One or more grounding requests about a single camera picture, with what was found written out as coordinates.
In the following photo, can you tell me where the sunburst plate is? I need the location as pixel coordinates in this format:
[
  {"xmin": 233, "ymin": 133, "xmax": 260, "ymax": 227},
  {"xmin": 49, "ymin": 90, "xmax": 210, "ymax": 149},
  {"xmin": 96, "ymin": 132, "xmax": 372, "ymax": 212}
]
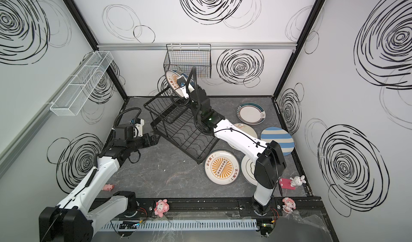
[
  {"xmin": 204, "ymin": 150, "xmax": 240, "ymax": 185},
  {"xmin": 165, "ymin": 71, "xmax": 189, "ymax": 99}
]

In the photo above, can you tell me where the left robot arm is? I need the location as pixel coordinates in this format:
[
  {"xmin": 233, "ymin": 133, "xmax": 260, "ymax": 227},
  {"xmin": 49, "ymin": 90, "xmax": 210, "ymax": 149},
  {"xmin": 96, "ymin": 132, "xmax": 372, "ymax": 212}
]
[{"xmin": 39, "ymin": 118, "xmax": 157, "ymax": 242}]

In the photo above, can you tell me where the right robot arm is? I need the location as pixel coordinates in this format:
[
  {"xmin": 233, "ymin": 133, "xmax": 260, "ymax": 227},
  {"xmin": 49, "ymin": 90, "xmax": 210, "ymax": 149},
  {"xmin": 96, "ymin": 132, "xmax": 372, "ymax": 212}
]
[{"xmin": 167, "ymin": 74, "xmax": 286, "ymax": 216}]

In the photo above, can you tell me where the white plate green rim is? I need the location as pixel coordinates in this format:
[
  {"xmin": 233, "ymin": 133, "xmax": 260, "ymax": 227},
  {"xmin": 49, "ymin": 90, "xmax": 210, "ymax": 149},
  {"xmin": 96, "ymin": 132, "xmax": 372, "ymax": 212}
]
[{"xmin": 237, "ymin": 102, "xmax": 266, "ymax": 125}]

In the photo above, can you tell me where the cream floral plate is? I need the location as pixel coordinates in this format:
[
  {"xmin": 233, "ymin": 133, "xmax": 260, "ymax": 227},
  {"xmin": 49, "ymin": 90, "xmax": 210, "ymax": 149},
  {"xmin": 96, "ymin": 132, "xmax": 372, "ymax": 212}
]
[{"xmin": 233, "ymin": 123, "xmax": 258, "ymax": 139}]

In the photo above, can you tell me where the small pink toy left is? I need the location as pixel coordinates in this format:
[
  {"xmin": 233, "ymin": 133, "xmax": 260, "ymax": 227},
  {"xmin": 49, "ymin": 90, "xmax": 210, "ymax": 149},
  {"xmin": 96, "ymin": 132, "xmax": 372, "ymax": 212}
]
[{"xmin": 102, "ymin": 184, "xmax": 115, "ymax": 192}]

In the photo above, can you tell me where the pink plush toy left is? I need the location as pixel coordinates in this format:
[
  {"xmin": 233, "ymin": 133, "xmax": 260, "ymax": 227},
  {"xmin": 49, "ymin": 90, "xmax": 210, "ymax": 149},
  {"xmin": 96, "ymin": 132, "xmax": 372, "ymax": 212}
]
[{"xmin": 154, "ymin": 199, "xmax": 170, "ymax": 218}]

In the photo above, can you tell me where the pink plush toy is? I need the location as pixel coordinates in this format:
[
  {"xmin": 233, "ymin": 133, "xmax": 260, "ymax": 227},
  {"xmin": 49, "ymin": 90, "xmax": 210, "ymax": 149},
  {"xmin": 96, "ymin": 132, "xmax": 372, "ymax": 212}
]
[
  {"xmin": 154, "ymin": 199, "xmax": 170, "ymax": 218},
  {"xmin": 282, "ymin": 198, "xmax": 296, "ymax": 214}
]

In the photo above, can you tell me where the white plate black rim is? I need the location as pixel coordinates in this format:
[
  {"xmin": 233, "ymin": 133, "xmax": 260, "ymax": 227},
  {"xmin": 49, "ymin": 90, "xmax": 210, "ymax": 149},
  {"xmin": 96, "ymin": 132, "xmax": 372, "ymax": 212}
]
[{"xmin": 241, "ymin": 156, "xmax": 258, "ymax": 186}]

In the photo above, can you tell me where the blue striped plate right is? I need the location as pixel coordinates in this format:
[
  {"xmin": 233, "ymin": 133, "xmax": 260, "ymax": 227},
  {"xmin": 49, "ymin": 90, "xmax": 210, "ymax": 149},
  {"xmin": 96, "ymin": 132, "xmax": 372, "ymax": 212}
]
[{"xmin": 260, "ymin": 127, "xmax": 295, "ymax": 156}]

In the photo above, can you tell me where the white bunny pink toy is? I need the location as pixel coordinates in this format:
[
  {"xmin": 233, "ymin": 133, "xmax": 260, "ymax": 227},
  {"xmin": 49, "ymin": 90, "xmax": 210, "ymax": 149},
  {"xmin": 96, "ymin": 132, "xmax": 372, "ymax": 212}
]
[{"xmin": 280, "ymin": 175, "xmax": 306, "ymax": 190}]

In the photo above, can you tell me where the pink plush toy right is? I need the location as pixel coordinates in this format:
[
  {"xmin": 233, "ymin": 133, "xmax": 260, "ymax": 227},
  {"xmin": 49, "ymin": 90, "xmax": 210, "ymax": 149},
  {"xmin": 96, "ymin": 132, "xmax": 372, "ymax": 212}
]
[{"xmin": 282, "ymin": 198, "xmax": 296, "ymax": 214}]

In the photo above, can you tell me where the black wire dish rack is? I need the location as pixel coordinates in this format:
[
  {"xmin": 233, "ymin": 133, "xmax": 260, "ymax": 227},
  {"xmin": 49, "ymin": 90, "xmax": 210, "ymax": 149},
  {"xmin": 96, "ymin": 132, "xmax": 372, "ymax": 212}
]
[{"xmin": 144, "ymin": 88, "xmax": 219, "ymax": 164}]

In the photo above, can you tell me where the black wire wall basket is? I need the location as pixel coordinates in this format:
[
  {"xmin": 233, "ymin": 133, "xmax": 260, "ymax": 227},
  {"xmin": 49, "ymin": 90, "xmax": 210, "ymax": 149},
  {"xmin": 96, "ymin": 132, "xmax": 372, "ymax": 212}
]
[{"xmin": 163, "ymin": 43, "xmax": 212, "ymax": 79}]

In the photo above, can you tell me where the white mesh wall shelf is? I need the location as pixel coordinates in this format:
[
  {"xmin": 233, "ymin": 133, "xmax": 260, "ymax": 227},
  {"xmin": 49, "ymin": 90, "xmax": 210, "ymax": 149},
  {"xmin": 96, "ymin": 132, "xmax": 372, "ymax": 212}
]
[{"xmin": 50, "ymin": 51, "xmax": 114, "ymax": 117}]

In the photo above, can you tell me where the aluminium wall rail back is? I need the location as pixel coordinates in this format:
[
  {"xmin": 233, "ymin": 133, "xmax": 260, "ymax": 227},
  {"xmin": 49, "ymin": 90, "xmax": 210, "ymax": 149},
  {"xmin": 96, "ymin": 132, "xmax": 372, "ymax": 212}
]
[{"xmin": 97, "ymin": 42, "xmax": 297, "ymax": 51}]

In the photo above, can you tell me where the aluminium wall rail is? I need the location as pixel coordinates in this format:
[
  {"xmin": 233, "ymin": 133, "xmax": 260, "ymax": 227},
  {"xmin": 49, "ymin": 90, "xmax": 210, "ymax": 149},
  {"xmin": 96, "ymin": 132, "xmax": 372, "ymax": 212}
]
[
  {"xmin": 1, "ymin": 51, "xmax": 95, "ymax": 178},
  {"xmin": 97, "ymin": 42, "xmax": 297, "ymax": 51}
]

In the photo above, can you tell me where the white slotted cable duct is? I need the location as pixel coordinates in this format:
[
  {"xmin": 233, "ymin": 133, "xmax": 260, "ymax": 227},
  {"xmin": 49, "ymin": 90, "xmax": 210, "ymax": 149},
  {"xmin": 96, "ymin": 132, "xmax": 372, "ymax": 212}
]
[{"xmin": 100, "ymin": 219, "xmax": 258, "ymax": 232}]

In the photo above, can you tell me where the aluminium wall rail left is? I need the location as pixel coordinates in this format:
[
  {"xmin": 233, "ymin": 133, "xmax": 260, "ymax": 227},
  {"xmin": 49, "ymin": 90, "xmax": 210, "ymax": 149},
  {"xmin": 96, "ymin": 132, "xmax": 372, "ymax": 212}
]
[{"xmin": 1, "ymin": 51, "xmax": 95, "ymax": 178}]

